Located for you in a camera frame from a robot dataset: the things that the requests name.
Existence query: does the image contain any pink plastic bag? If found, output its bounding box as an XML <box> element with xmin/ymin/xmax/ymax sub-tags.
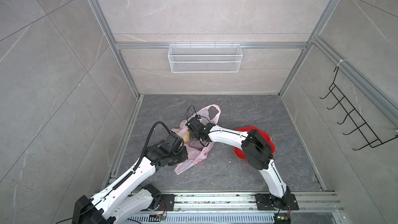
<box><xmin>172</xmin><ymin>104</ymin><xmax>221</xmax><ymax>175</ymax></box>

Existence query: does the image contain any black wire hook rack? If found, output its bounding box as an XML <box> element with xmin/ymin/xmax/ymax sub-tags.
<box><xmin>320</xmin><ymin>66</ymin><xmax>398</xmax><ymax>151</ymax></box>

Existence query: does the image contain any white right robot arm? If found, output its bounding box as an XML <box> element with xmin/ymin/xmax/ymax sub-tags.
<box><xmin>186</xmin><ymin>117</ymin><xmax>291</xmax><ymax>208</ymax></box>

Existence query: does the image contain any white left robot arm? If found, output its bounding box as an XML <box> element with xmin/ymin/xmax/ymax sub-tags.
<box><xmin>68</xmin><ymin>121</ymin><xmax>188</xmax><ymax>224</ymax></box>

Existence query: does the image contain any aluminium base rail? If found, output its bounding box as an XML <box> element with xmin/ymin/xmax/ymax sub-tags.
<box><xmin>90</xmin><ymin>191</ymin><xmax>344</xmax><ymax>224</ymax></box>

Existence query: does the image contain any cream fake fruit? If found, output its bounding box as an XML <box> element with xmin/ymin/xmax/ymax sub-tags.
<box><xmin>183</xmin><ymin>131</ymin><xmax>190</xmax><ymax>143</ymax></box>

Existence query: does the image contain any red flower-shaped bowl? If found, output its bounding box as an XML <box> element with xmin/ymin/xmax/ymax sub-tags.
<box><xmin>234</xmin><ymin>125</ymin><xmax>276</xmax><ymax>162</ymax></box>

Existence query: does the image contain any white wire mesh basket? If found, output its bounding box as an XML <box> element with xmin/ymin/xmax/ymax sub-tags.
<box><xmin>167</xmin><ymin>44</ymin><xmax>243</xmax><ymax>73</ymax></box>

